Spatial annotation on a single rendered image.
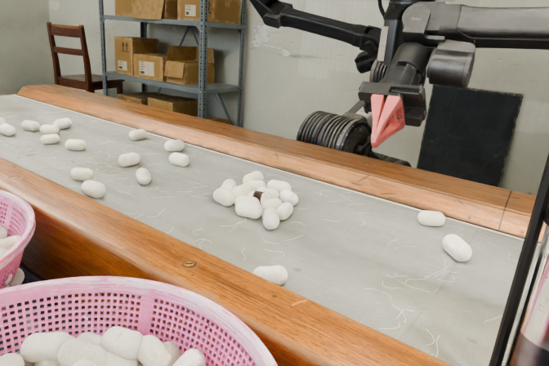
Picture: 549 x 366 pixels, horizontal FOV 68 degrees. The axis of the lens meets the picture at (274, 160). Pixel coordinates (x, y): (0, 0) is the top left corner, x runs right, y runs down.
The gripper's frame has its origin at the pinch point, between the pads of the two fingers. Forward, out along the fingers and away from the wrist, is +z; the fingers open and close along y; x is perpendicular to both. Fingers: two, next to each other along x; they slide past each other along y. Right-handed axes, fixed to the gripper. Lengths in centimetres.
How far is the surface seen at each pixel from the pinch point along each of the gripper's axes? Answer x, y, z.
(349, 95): 134, -85, -130
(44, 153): -13, -47, 23
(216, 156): 0.4, -26.5, 8.6
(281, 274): -16.7, 3.9, 28.3
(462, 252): -6.0, 16.3, 16.8
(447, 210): 2.6, 12.3, 7.5
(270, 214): -11.5, -3.3, 21.0
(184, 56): 107, -209, -126
